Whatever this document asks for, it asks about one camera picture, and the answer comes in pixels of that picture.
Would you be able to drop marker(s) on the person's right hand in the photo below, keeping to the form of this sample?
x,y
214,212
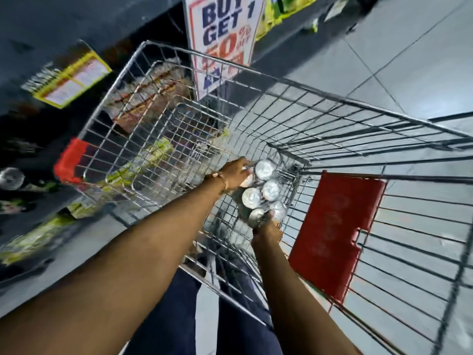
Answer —
x,y
268,231

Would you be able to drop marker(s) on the person's left hand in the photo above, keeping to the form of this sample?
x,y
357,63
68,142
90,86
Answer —
x,y
232,174

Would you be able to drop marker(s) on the person's right fingers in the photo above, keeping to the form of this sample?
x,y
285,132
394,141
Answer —
x,y
269,219

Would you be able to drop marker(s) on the person's left fingers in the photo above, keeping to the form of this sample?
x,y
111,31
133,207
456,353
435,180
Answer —
x,y
247,170

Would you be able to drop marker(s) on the silver top drink can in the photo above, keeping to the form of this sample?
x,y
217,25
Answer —
x,y
251,197
271,189
265,169
279,209
255,217

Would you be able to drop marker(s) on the person's right forearm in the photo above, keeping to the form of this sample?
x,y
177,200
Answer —
x,y
292,299

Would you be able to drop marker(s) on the person's left forearm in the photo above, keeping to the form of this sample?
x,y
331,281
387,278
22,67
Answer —
x,y
122,273

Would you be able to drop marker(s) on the red plastic cart seat flap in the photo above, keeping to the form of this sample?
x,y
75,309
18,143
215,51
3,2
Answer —
x,y
332,232

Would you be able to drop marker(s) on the row of brown striped packets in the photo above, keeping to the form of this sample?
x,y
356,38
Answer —
x,y
147,99

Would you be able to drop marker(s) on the white red promotional sign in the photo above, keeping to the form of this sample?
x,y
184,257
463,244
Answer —
x,y
223,36

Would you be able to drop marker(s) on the person's dark blue trousers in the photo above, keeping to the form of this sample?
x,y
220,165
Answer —
x,y
173,321

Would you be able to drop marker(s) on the row of yellow green packets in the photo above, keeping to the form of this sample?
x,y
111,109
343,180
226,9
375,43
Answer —
x,y
281,11

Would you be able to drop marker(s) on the red cart corner bumper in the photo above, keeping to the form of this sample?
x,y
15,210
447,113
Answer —
x,y
70,160

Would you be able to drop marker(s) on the yellow shelf price tag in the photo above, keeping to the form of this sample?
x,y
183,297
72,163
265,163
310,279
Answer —
x,y
72,80

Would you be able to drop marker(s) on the row of pale green packets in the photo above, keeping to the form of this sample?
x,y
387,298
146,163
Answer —
x,y
55,225

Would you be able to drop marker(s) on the round white lid jar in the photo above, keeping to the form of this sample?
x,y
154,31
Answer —
x,y
11,178

